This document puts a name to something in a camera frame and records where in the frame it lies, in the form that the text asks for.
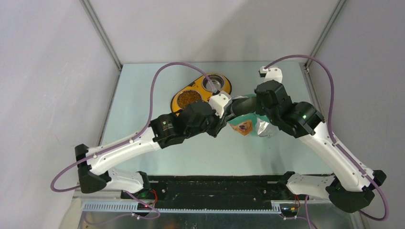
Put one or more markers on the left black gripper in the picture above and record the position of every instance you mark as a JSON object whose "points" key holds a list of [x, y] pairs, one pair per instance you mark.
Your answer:
{"points": [[219, 123]]}

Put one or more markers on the green pet food bag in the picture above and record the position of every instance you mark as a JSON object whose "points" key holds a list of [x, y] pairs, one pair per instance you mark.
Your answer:
{"points": [[244, 119]]}

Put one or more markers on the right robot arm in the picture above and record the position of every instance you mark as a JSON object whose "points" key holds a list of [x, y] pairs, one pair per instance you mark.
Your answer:
{"points": [[350, 187]]}

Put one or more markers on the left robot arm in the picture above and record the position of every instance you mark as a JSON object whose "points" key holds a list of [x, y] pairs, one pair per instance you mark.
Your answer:
{"points": [[99, 171]]}

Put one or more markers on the brown pet food kibble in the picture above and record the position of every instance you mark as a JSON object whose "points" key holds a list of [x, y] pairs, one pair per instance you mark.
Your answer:
{"points": [[189, 99]]}

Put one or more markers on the yellow double bowl feeder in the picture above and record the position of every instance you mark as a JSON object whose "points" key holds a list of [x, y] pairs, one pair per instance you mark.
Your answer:
{"points": [[193, 92]]}

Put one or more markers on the left steel bowl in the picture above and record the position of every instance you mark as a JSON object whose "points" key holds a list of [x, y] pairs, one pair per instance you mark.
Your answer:
{"points": [[189, 99]]}

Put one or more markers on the steel bowl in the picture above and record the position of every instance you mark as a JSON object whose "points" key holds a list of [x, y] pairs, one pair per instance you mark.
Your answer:
{"points": [[189, 99], [218, 81]]}

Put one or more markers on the right steel bowl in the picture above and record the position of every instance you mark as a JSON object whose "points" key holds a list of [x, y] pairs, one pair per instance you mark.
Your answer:
{"points": [[218, 81]]}

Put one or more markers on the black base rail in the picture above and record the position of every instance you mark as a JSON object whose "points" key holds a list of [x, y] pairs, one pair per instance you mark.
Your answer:
{"points": [[256, 191]]}

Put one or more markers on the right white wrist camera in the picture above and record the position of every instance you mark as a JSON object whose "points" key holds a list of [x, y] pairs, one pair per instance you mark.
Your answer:
{"points": [[271, 73]]}

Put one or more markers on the grey slotted cable duct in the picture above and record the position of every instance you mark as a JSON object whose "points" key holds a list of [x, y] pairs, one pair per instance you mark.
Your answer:
{"points": [[109, 206]]}

